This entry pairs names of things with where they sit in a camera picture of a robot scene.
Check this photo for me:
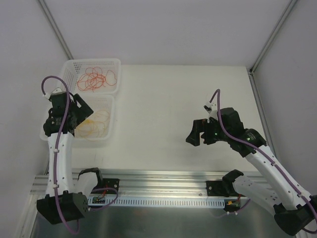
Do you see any yellow orange cable bundle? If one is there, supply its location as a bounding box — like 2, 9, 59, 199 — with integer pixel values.
75, 109, 111, 139

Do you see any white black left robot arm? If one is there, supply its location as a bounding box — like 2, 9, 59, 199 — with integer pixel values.
37, 88, 104, 225

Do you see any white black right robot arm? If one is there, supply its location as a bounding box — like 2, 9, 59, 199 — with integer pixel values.
186, 106, 317, 236

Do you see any near white perforated basket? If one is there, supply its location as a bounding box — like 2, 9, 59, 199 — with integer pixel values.
40, 94, 114, 148

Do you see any white perforated basket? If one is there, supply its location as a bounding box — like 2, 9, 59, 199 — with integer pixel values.
59, 59, 121, 95
40, 94, 114, 148

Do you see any far white perforated basket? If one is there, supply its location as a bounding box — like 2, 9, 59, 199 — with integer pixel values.
59, 59, 121, 95

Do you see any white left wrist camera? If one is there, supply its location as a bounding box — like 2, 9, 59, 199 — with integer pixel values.
43, 88, 63, 100

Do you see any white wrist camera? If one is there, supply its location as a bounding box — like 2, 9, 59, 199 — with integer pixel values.
204, 101, 218, 122
43, 88, 63, 100

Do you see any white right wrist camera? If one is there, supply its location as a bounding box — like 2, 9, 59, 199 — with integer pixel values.
204, 101, 218, 122

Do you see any right side aluminium rail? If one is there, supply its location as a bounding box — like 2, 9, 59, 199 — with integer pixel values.
247, 69, 274, 150

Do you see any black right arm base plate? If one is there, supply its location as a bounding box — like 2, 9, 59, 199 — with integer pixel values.
206, 180, 239, 197

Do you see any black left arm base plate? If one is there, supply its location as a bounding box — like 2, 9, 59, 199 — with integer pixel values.
95, 178, 120, 194

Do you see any left aluminium frame post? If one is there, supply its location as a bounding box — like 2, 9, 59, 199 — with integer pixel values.
37, 0, 74, 60

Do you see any aluminium frame post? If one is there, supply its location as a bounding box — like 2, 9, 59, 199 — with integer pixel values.
249, 0, 299, 75
37, 0, 74, 60

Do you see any right aluminium frame post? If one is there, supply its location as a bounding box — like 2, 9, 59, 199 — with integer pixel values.
249, 0, 299, 75

